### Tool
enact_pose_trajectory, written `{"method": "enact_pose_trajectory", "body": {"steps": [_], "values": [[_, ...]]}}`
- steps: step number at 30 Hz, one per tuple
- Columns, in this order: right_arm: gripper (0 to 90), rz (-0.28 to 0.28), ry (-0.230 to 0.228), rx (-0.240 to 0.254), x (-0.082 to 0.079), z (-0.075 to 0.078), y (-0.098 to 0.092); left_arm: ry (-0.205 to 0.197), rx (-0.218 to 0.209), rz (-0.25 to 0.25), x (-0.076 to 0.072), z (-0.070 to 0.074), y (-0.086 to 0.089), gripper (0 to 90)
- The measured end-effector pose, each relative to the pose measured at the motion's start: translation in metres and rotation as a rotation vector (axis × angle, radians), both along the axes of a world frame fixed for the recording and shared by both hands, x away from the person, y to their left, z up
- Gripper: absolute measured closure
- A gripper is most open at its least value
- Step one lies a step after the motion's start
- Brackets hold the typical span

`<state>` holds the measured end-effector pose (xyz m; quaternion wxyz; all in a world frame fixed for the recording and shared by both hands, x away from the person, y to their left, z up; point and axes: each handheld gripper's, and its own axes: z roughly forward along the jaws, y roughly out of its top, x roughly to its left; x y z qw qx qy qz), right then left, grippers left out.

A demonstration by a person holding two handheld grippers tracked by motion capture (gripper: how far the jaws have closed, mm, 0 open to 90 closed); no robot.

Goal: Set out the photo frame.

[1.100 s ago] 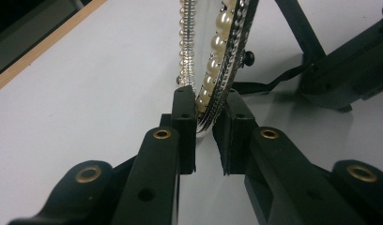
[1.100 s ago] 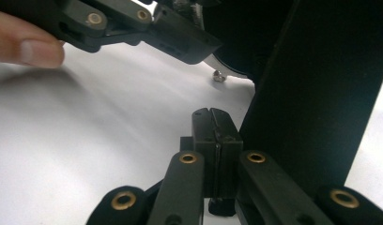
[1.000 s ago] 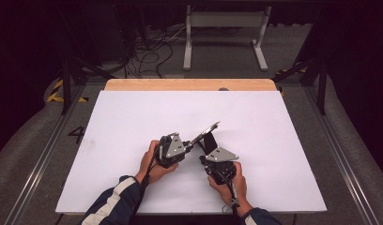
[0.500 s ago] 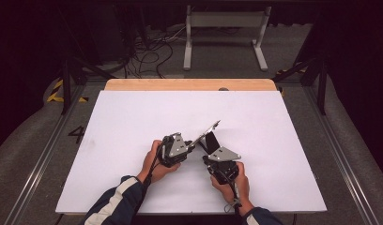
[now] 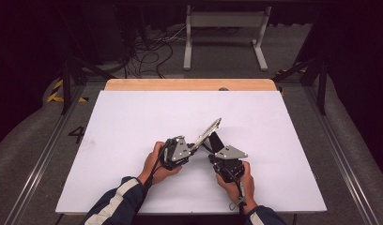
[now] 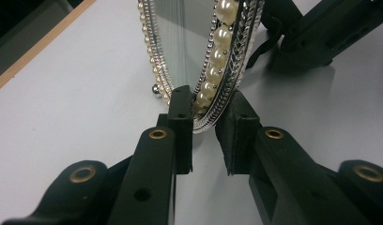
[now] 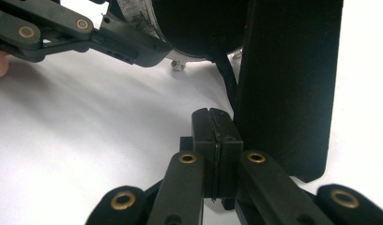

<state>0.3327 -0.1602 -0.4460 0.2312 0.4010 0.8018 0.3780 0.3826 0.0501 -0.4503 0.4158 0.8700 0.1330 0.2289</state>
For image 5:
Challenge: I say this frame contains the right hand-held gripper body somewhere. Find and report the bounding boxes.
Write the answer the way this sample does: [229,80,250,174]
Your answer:
[207,144,249,184]

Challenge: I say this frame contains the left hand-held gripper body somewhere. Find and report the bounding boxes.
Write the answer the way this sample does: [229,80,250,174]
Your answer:
[160,135,193,172]

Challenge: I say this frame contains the person's left hand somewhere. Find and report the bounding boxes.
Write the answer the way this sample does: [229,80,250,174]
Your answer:
[137,141,183,186]

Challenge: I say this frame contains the person's right hand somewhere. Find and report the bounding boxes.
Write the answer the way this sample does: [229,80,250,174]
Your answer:
[215,160,258,216]

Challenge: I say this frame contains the black metal stand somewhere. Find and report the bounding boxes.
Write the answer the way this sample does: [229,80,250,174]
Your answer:
[271,55,330,115]
[59,55,117,115]

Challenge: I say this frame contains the white metal stand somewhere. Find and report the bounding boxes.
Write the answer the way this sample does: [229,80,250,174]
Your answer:
[182,5,272,72]

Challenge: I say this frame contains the yellow black floor tape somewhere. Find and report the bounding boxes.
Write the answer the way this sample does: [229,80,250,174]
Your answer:
[46,79,89,104]

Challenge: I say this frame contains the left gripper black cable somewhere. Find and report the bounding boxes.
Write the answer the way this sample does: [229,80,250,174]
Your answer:
[146,148,167,188]

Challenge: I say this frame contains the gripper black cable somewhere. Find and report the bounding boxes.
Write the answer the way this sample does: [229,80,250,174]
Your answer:
[146,148,167,188]
[225,170,248,218]

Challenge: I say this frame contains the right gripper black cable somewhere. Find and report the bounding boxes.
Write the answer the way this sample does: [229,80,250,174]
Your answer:
[225,170,248,218]

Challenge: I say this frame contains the black floor cables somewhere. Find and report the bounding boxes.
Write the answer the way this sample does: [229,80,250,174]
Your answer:
[125,26,176,80]

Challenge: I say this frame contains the aluminium floor rail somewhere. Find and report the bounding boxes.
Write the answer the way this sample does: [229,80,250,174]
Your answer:
[4,83,89,225]
[301,83,382,225]

